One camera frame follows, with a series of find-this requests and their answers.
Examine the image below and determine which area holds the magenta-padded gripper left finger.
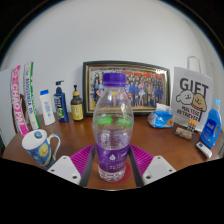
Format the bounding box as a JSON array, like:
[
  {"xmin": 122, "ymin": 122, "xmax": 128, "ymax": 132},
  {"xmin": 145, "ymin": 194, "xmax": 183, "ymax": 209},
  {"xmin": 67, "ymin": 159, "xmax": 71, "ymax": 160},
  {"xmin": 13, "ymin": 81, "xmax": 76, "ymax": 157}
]
[{"xmin": 47, "ymin": 143, "xmax": 98, "ymax": 187}]

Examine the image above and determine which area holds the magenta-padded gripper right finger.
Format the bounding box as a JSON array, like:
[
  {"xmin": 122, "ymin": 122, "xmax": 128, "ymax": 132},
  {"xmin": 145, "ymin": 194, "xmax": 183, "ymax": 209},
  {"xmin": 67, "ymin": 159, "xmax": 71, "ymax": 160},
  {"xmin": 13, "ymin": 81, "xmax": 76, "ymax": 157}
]
[{"xmin": 128, "ymin": 143, "xmax": 177, "ymax": 188}]

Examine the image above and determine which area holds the clear purple-capped water bottle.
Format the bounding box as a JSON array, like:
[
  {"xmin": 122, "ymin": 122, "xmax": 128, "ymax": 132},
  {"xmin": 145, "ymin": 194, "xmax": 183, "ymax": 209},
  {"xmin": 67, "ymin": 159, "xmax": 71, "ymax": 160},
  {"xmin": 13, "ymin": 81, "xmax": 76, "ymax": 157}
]
[{"xmin": 92, "ymin": 72, "xmax": 135, "ymax": 183}]

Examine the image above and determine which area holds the blue painted ceramic mug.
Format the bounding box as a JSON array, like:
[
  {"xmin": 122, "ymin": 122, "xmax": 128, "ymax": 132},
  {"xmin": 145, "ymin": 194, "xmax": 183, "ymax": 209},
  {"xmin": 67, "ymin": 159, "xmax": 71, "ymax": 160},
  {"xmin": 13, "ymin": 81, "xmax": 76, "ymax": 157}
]
[{"xmin": 21, "ymin": 129, "xmax": 62, "ymax": 169}]

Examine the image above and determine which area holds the blue tissue pack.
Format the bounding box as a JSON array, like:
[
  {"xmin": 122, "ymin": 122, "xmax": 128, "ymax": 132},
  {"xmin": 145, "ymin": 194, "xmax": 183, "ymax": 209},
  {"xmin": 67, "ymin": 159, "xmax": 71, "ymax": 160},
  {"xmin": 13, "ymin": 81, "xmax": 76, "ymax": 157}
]
[{"xmin": 147, "ymin": 102, "xmax": 175, "ymax": 129}]

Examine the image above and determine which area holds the small brown snack packet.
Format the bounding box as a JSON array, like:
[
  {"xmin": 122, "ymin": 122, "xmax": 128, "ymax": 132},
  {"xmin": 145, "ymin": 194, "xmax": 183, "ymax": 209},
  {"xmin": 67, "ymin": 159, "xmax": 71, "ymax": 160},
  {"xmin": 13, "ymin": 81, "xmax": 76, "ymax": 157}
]
[{"xmin": 174, "ymin": 126, "xmax": 194, "ymax": 141}]

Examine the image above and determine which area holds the brown yellow-labelled bottle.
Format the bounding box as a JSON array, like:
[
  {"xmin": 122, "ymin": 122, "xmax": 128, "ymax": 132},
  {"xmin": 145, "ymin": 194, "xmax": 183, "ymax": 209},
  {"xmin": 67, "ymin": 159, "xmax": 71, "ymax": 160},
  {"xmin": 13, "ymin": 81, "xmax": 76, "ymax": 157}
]
[{"xmin": 70, "ymin": 84, "xmax": 85, "ymax": 122}]

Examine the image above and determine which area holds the dark blue pump bottle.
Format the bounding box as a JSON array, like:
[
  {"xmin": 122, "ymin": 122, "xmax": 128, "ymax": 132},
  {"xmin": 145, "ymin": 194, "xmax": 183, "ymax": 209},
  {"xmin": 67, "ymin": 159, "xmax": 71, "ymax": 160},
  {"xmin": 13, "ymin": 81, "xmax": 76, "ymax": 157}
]
[{"xmin": 53, "ymin": 80, "xmax": 70, "ymax": 124}]

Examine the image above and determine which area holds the small orange-topped packet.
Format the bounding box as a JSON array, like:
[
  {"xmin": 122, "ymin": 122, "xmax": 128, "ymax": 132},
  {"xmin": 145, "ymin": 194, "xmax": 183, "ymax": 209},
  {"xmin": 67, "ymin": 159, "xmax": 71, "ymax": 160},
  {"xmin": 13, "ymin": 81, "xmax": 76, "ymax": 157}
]
[{"xmin": 186, "ymin": 119, "xmax": 198, "ymax": 133}]

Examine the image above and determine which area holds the white remote control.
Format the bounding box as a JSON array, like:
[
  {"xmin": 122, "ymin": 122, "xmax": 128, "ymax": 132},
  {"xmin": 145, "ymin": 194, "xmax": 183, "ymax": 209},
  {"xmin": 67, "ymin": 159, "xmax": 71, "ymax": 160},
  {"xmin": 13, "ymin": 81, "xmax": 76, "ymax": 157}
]
[{"xmin": 195, "ymin": 141, "xmax": 213, "ymax": 159}]

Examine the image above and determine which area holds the white blue-capped lotion bottle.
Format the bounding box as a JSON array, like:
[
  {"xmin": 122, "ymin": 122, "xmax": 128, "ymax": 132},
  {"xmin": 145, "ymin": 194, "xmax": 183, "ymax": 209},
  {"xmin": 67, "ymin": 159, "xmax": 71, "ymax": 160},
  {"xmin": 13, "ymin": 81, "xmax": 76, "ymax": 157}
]
[{"xmin": 39, "ymin": 89, "xmax": 57, "ymax": 127}]

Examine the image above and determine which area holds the blue detergent bottle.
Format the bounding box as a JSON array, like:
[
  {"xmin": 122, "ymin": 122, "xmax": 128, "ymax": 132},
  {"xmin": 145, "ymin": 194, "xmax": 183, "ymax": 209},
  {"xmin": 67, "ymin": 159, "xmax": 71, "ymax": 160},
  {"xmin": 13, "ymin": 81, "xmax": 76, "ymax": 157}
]
[{"xmin": 199, "ymin": 97, "xmax": 223, "ymax": 150}]

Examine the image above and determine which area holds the framed group photo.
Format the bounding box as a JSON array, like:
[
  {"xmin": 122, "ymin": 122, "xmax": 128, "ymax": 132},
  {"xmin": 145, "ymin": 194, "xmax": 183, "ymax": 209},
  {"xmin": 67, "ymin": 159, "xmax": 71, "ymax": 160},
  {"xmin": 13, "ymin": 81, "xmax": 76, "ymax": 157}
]
[{"xmin": 81, "ymin": 60, "xmax": 172, "ymax": 118}]

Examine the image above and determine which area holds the white shuttlecock tube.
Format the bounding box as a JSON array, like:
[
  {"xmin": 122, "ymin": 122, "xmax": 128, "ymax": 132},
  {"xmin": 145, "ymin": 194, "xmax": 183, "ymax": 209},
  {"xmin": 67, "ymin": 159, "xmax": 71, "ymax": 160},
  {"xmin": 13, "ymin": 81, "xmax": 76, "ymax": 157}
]
[{"xmin": 23, "ymin": 61, "xmax": 41, "ymax": 131}]

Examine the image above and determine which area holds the white printed paper gift bag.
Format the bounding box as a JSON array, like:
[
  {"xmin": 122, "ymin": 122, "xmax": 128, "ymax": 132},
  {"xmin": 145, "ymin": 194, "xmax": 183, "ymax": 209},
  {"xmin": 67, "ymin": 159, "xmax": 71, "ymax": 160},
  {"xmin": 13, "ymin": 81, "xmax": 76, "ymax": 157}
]
[{"xmin": 169, "ymin": 55, "xmax": 214, "ymax": 133}]

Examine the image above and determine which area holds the pink shuttlecock tube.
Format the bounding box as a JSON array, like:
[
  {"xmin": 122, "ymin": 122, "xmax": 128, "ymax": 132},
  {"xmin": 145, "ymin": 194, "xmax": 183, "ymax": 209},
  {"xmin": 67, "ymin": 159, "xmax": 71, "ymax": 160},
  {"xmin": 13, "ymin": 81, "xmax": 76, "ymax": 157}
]
[{"xmin": 9, "ymin": 64, "xmax": 31, "ymax": 137}]

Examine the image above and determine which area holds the white cabinet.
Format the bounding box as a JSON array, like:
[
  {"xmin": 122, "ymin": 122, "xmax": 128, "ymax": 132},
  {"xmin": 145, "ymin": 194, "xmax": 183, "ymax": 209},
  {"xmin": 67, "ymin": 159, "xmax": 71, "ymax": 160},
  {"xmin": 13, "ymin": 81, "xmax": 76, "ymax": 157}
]
[{"xmin": 0, "ymin": 67, "xmax": 17, "ymax": 148}]

